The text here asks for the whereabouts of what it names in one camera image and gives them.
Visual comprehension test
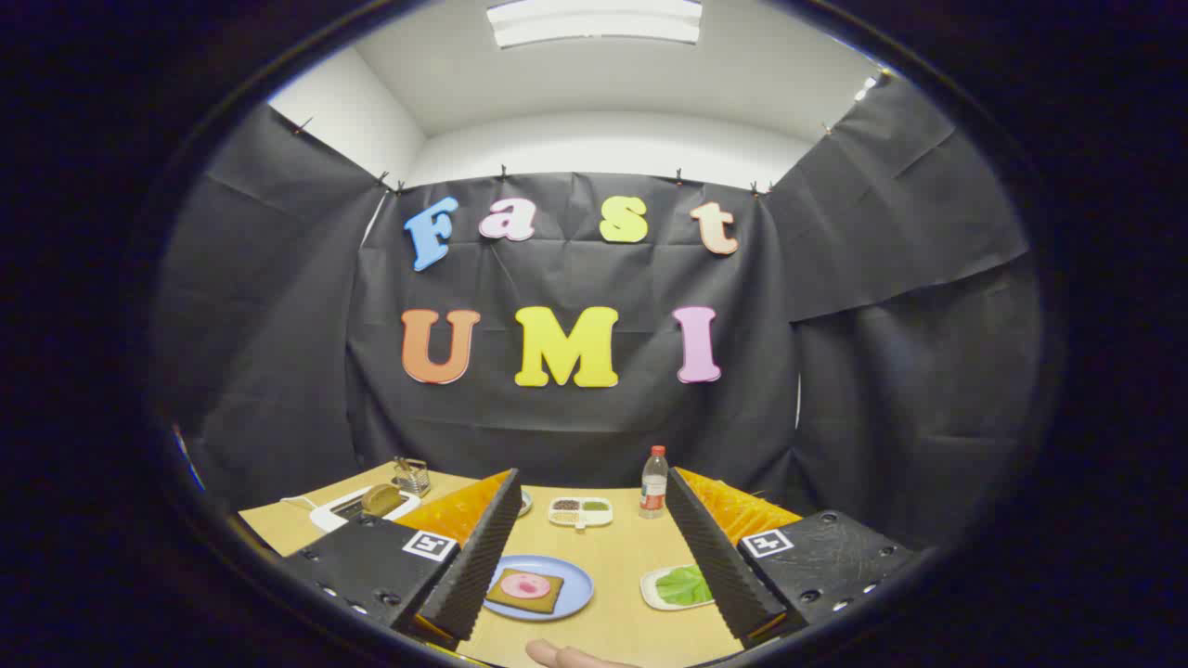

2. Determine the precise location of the blue plate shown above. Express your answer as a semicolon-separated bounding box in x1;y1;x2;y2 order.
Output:
483;555;595;622

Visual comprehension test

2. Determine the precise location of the clear red-capped water bottle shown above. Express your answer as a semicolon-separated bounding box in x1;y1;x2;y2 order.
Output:
639;445;669;520

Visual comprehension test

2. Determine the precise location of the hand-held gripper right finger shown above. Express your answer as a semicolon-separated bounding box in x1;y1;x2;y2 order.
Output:
665;467;916;649

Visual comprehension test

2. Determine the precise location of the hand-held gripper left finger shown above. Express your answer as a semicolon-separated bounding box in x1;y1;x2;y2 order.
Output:
278;469;523;652

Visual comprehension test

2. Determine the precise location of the brown toast slice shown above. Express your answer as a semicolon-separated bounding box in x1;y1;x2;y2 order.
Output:
486;568;565;615

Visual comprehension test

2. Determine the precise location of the green lettuce leaf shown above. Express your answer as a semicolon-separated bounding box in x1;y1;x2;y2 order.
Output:
655;566;714;607

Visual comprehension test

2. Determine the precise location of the ceiling light panel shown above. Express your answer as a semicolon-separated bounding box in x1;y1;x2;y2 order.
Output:
486;0;704;49

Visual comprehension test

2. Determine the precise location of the black backdrop cloth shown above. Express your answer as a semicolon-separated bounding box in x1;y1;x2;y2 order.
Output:
153;74;1045;548

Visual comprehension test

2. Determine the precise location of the wire utensil holder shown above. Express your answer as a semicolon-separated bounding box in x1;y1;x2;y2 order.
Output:
392;456;431;497

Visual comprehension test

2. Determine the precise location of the white toaster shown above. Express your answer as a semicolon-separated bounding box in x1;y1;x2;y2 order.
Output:
309;484;421;533

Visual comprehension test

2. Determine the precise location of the white divided seasoning dish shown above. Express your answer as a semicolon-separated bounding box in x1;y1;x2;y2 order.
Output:
548;496;614;530

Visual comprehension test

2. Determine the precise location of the small white dish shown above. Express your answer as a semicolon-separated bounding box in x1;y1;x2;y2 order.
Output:
640;564;716;611

